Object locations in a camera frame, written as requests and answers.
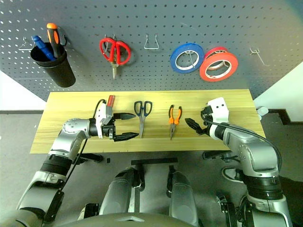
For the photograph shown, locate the silver wire loop hook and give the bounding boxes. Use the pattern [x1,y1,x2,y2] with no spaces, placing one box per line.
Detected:
[18,36,36,52]
[143,34,160,50]

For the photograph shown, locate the black floor tape strip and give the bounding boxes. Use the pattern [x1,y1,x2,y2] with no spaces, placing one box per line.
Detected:
[131,157,178,166]

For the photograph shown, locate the silver wire tape hook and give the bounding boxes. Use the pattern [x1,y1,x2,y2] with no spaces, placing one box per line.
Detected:
[186,51,199,68]

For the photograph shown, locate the orange and black screwdriver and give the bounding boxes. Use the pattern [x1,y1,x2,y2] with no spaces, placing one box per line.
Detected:
[46,22,62,59]

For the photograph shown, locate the blue tape roll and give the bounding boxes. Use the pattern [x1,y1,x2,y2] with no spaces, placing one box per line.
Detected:
[170,43,205,74]

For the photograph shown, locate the dark blue handled scissors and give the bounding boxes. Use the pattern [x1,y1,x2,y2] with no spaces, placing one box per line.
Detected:
[134,100,153,139]

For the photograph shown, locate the wide red tape roll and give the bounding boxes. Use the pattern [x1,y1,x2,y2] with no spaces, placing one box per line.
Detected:
[199,52,239,83]

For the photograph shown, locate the black table leg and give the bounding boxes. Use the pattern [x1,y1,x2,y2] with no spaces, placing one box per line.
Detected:
[79,153,104,164]
[202,151,240,163]

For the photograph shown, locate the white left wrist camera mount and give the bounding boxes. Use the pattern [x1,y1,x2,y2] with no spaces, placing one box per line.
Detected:
[96,102,115,140]

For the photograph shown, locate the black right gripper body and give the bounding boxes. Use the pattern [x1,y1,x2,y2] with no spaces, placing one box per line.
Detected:
[200,105,215,130]

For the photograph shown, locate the silver double prong hook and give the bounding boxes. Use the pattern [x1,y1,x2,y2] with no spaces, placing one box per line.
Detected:
[250,48,270,67]

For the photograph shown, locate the narrow red tape roll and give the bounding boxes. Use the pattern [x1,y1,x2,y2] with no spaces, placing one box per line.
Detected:
[204,46,228,60]

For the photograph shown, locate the grey robot leg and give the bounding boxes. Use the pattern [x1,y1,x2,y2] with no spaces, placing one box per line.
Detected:
[99,166,143,216]
[167,165,199,225]

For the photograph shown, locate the red handled scissors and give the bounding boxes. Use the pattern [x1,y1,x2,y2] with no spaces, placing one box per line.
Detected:
[99,36,131,80]

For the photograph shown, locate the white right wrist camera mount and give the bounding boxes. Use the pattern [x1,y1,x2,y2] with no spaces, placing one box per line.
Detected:
[207,96,230,140]

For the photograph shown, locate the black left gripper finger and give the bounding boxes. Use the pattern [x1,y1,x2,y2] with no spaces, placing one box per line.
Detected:
[113,131,140,142]
[113,113,137,121]

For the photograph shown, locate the black stand bracket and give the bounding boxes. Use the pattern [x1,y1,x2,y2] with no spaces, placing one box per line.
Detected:
[216,193,237,227]

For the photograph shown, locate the black shoe with white sole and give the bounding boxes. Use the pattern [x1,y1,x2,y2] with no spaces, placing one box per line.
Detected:
[222,166,247,184]

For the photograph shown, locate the black plastic cup holder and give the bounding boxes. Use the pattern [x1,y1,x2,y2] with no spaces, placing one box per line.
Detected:
[30,42,76,88]

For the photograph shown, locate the grey robot left leg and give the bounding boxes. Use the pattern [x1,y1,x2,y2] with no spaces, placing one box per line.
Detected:
[99,166,143,216]

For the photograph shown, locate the dark grey robot torso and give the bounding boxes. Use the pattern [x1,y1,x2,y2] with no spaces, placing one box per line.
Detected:
[78,212,202,227]

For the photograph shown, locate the orange and black pliers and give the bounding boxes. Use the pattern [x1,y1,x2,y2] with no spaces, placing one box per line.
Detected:
[168,105,183,140]

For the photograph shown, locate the blue handled screwdriver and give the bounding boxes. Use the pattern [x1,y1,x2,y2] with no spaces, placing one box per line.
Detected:
[31,35,57,61]

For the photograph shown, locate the grey metal pegboard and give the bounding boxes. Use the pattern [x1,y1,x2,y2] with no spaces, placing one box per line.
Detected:
[0,0,303,102]

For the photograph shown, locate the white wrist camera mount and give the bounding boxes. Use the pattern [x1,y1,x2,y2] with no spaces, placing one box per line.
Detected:
[207,96,230,140]
[96,102,115,140]

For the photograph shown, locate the grey robot right leg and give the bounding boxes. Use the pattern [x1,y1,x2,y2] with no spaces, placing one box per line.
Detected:
[167,165,199,225]

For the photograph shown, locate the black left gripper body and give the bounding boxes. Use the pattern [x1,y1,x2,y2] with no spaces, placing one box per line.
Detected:
[101,118,117,141]

